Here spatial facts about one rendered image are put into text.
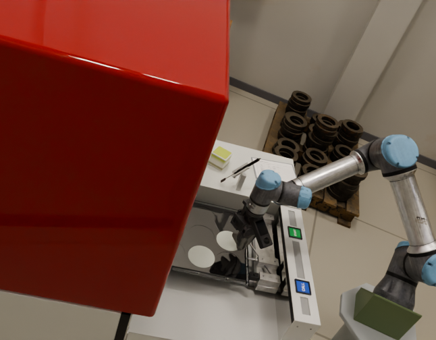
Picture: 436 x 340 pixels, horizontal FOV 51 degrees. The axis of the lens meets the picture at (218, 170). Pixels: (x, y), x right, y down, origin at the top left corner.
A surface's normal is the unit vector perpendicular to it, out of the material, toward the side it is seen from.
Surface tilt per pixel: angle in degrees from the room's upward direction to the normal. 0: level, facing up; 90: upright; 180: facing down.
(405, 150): 41
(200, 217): 0
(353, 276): 0
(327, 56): 90
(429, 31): 90
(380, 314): 90
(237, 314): 0
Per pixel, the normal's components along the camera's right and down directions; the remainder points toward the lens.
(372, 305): -0.31, 0.52
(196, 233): 0.28, -0.75
